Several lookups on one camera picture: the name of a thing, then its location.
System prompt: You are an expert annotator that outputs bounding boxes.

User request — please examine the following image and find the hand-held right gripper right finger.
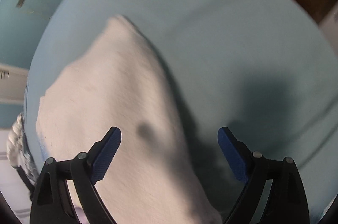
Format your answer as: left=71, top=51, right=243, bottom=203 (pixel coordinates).
left=218, top=127, right=310, bottom=224

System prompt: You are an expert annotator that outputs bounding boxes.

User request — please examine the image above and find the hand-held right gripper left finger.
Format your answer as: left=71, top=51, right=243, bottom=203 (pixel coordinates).
left=30, top=127, right=122, bottom=224

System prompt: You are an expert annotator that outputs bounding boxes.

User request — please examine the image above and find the cream and blue knit sweater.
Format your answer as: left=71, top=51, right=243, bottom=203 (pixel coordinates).
left=35, top=15, right=224, bottom=224

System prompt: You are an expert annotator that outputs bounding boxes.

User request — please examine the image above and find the grey crumpled cloth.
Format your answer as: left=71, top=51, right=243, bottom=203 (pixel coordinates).
left=16, top=131, right=40, bottom=187

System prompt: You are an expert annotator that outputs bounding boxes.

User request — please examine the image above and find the white puffy cloth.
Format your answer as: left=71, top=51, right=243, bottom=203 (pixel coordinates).
left=7, top=113, right=27, bottom=166

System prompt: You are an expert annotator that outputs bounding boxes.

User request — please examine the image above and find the bed with light blue sheet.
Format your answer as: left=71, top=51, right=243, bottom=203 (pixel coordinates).
left=22, top=0, right=336, bottom=224

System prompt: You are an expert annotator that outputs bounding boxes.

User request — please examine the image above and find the white door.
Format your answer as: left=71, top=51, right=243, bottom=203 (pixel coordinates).
left=0, top=63, right=29, bottom=101

